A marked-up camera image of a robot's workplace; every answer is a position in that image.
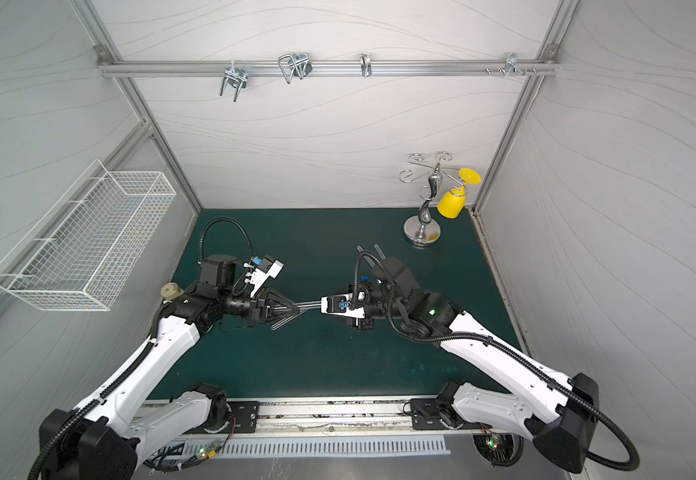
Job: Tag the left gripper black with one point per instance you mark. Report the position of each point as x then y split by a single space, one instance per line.
266 309

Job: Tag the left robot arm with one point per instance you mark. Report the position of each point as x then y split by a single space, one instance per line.
98 439

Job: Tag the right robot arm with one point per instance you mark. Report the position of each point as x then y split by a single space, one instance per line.
582 432

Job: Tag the green table mat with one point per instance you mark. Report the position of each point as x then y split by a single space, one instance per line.
316 355

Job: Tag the chrome cup holder stand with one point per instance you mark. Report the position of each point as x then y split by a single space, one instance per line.
422 230

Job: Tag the beige plastic bottle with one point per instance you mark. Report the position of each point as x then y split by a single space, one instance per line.
171 291

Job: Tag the metal clamp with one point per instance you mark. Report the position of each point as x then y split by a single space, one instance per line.
295 65
365 65
234 80
512 66

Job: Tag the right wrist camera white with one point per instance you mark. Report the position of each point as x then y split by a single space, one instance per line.
341 305

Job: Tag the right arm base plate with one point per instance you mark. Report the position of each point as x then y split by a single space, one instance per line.
432 414

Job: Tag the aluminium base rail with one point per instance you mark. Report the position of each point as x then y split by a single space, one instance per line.
336 414

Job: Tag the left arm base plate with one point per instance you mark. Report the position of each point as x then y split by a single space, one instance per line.
239 416

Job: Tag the white slotted cable duct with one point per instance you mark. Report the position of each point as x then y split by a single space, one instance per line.
335 447

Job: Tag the white wire basket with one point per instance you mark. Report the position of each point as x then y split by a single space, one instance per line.
80 254

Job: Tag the aluminium crossbar rail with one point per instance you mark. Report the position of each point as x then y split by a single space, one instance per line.
321 68

